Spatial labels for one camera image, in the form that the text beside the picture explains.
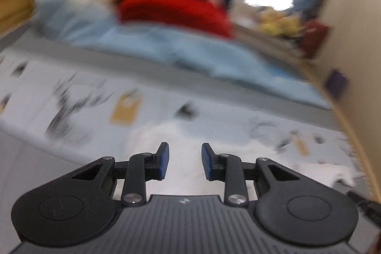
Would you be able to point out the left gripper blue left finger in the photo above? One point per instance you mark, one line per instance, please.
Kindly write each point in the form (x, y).
(140, 169)

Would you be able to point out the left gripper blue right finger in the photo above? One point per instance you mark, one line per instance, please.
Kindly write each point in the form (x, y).
(228, 169)

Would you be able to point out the white t-shirt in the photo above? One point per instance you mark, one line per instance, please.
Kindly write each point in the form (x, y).
(185, 174)

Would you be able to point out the patterned light blue bed runner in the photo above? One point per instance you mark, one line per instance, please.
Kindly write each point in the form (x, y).
(80, 116)

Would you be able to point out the yellow plush toy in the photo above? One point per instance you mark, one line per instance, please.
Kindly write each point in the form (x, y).
(279, 23)

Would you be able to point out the light blue sheet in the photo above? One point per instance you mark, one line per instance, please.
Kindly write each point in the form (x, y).
(93, 26)

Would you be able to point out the dark red cushion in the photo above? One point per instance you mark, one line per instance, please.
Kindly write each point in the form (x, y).
(314, 35)

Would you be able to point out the red blanket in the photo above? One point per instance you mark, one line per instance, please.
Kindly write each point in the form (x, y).
(200, 15)

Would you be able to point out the wooden bed side rail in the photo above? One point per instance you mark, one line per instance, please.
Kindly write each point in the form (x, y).
(373, 185)

